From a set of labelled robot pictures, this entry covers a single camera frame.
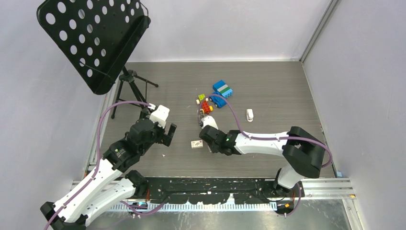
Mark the white staple remover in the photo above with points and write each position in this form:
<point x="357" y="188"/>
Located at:
<point x="249" y="115"/>

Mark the red yellow toy brick car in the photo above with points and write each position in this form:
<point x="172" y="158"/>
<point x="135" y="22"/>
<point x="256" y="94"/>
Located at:
<point x="203" y="102"/>

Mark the black perforated music stand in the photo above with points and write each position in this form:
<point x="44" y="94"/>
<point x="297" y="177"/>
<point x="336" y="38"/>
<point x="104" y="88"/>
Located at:
<point x="97" y="36"/>

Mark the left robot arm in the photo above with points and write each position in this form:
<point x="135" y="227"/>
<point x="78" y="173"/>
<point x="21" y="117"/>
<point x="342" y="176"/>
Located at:
<point x="111" y="181"/>

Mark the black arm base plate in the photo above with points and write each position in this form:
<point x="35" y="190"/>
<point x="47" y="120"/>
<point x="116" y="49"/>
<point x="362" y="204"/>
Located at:
<point x="210" y="191"/>

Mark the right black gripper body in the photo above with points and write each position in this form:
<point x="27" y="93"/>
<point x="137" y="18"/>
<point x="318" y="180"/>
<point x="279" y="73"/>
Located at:
<point x="214" y="149"/>

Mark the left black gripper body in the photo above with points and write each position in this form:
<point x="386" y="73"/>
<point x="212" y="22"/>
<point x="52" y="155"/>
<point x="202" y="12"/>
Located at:
<point x="159" y="136"/>

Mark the slotted cable duct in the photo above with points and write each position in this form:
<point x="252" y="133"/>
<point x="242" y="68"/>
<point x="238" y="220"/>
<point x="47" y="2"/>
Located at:
<point x="227" y="206"/>

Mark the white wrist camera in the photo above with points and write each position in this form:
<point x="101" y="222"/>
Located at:
<point x="208" y="120"/>
<point x="160" y="115"/>

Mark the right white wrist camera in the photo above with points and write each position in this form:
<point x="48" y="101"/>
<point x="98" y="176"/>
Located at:
<point x="208" y="120"/>

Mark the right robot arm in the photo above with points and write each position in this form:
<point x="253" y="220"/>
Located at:
<point x="303" y="152"/>

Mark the white staple box sleeve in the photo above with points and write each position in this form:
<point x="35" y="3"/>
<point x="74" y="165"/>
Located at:
<point x="196" y="144"/>

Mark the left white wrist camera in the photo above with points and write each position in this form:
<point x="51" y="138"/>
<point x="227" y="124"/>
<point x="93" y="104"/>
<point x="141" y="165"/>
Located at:
<point x="160" y="115"/>

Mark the blue toy brick truck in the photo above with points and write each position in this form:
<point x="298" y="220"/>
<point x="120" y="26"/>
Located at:
<point x="222" y="89"/>

